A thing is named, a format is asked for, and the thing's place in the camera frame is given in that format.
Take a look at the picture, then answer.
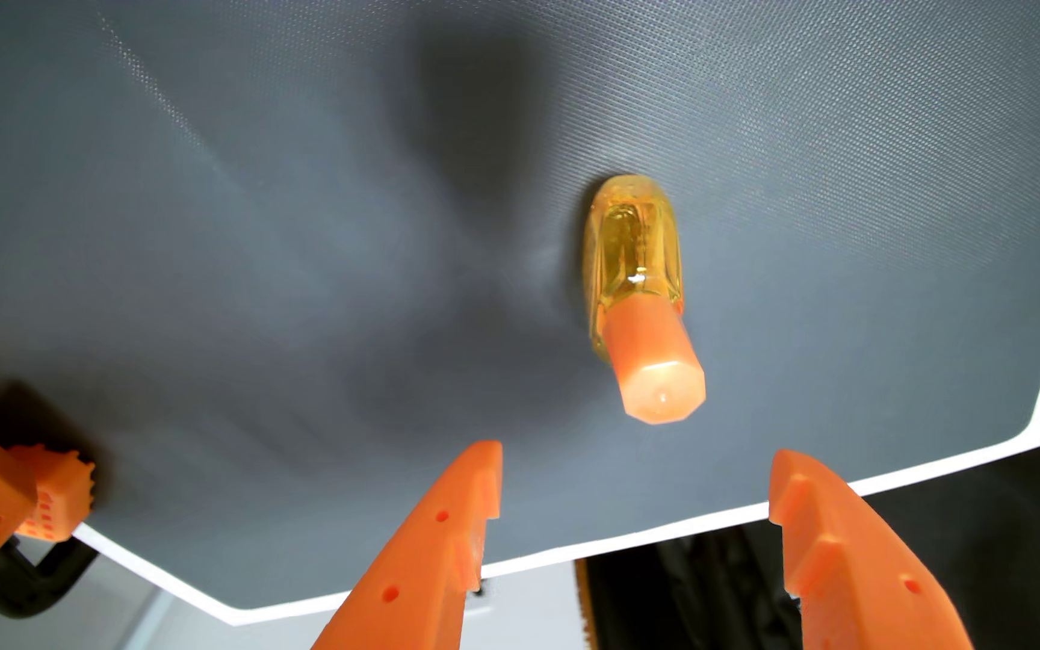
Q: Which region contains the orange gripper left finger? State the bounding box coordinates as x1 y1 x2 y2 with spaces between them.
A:
312 441 503 650

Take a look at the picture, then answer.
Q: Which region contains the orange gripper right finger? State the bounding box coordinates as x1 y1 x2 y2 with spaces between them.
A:
768 450 973 650

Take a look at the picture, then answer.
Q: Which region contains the yellow eyedrops bottle orange cap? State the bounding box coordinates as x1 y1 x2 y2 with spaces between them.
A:
581 174 707 426

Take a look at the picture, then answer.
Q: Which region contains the black bag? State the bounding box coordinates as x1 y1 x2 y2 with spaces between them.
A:
574 432 1040 650

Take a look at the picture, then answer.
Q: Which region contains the dark grey textured mat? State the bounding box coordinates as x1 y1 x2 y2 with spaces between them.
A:
0 0 1040 626

